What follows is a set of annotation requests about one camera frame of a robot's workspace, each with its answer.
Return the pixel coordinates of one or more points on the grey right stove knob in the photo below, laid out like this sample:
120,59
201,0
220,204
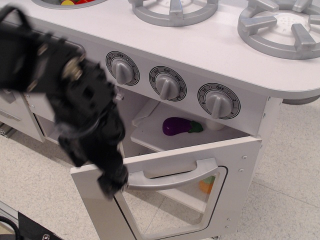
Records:
218,101

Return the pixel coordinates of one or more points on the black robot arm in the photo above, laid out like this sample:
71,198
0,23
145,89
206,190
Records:
83,100

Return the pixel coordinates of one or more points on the grey left stove knob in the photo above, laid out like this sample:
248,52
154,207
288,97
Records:
122,68

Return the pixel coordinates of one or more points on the silver burner grate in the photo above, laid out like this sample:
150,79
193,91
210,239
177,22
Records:
287,29
176,17

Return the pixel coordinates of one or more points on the silver left burner grate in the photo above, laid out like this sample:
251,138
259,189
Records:
176,17

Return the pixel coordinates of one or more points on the yellow toy in sink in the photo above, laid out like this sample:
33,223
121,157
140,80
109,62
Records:
67,3

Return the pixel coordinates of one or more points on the purple toy eggplant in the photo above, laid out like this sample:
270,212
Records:
176,125

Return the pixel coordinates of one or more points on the red toy in sink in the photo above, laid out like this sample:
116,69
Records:
78,2

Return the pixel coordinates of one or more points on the white toy kitchen unit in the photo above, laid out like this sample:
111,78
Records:
283,198

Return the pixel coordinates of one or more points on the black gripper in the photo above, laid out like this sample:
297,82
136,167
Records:
98,144

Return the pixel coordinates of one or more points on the white toy oven door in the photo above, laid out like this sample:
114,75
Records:
189,213

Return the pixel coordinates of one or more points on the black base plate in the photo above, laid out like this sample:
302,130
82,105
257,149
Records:
31,230

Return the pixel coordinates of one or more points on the grey middle stove knob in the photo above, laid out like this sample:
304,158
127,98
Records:
167,83

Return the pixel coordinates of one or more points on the silver oven door handle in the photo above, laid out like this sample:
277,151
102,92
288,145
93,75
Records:
139,182

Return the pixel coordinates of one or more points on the silver right burner grate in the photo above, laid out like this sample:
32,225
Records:
287,29

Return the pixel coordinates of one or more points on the orange toy carrot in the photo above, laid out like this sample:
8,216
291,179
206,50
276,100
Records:
206,184

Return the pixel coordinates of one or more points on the silver toy sink basin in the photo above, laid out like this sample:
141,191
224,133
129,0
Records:
55,4

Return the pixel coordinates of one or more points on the grey stove knob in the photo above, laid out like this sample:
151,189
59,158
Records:
167,83
122,68
218,101

